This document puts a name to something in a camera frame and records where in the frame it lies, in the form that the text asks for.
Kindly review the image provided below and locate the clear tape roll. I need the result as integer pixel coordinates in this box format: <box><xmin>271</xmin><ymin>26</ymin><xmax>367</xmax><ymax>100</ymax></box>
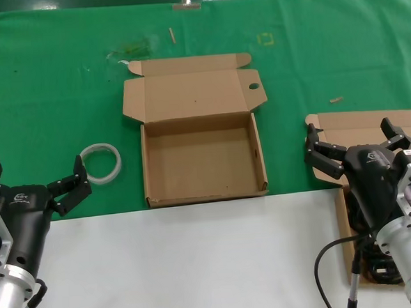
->
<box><xmin>79</xmin><ymin>140</ymin><xmax>124</xmax><ymax>187</ymax></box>

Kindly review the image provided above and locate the open flat cardboard box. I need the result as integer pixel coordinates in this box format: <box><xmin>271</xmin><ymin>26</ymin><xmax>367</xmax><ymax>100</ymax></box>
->
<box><xmin>118</xmin><ymin>51</ymin><xmax>274</xmax><ymax>210</ymax></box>

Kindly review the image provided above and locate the cardboard box holding cords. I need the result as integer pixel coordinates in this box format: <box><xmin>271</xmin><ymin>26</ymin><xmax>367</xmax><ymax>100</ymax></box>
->
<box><xmin>304</xmin><ymin>107</ymin><xmax>411</xmax><ymax>291</ymax></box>

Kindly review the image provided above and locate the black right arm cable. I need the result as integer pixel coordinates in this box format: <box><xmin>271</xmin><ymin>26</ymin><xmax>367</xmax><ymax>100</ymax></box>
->
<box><xmin>311</xmin><ymin>230</ymin><xmax>385</xmax><ymax>308</ymax></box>

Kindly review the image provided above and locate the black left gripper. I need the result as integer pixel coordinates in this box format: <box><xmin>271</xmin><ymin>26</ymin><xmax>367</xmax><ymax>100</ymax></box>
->
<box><xmin>0</xmin><ymin>153</ymin><xmax>98</xmax><ymax>282</ymax></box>

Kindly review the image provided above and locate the cable with silver sleeve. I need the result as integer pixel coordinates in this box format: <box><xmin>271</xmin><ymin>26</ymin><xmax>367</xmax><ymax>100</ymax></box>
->
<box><xmin>343</xmin><ymin>247</ymin><xmax>368</xmax><ymax>308</ymax></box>

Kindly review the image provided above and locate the clear plastic scrap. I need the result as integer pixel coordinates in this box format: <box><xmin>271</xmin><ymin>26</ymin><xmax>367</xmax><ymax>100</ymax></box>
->
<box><xmin>104</xmin><ymin>33</ymin><xmax>161</xmax><ymax>63</ymax></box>

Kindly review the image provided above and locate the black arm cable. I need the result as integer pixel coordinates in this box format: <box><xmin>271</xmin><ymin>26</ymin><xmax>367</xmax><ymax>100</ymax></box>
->
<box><xmin>15</xmin><ymin>277</ymin><xmax>49</xmax><ymax>308</ymax></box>
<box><xmin>311</xmin><ymin>230</ymin><xmax>385</xmax><ymax>308</ymax></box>

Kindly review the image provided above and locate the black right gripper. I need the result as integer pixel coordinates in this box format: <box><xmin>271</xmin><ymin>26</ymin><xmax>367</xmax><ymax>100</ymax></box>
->
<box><xmin>301</xmin><ymin>115</ymin><xmax>411</xmax><ymax>236</ymax></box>

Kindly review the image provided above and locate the green table cloth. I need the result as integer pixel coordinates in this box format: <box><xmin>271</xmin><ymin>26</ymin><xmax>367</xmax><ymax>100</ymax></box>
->
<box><xmin>0</xmin><ymin>0</ymin><xmax>411</xmax><ymax>225</ymax></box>

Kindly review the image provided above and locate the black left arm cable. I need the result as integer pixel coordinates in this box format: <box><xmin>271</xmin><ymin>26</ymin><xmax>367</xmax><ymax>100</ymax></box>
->
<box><xmin>15</xmin><ymin>277</ymin><xmax>49</xmax><ymax>308</ymax></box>

